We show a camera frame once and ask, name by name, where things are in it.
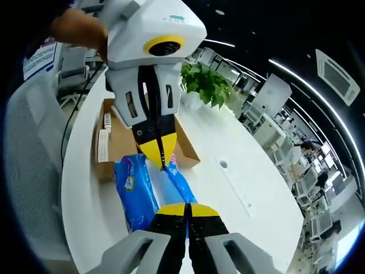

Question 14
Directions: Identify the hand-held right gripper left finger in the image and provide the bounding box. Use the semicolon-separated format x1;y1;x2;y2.
85;202;189;274

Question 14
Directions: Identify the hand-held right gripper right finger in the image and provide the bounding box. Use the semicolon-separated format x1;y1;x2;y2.
186;202;283;274

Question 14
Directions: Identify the brown cardboard shoe box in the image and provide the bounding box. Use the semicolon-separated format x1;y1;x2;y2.
95;98;201;183

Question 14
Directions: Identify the blue white wet wipes pack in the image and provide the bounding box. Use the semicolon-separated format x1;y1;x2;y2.
113;153;198;232

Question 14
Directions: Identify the green plant in white pot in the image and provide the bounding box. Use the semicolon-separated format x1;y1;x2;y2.
180;62;234;110

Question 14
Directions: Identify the white flat carton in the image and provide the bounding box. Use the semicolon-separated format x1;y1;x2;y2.
97;128;111;163

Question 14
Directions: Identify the white office chair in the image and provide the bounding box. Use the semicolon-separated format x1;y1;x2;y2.
56;47;92;111

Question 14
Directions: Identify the ceiling light strip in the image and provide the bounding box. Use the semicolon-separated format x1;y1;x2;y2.
203;38;236;48
267;58;359;183

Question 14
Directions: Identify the white table socket strip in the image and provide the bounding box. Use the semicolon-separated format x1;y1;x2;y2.
218;157;254;218

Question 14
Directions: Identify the group of white office chairs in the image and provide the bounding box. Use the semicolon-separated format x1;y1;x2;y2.
293;168;343;243

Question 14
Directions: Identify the grey mesh office chair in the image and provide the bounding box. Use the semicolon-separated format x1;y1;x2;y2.
4;71;76;274

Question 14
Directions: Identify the ceiling air conditioner vent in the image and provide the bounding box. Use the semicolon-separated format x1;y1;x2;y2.
315;48;361;107

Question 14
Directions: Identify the black cable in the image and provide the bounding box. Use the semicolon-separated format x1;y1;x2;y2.
60;61;105;166

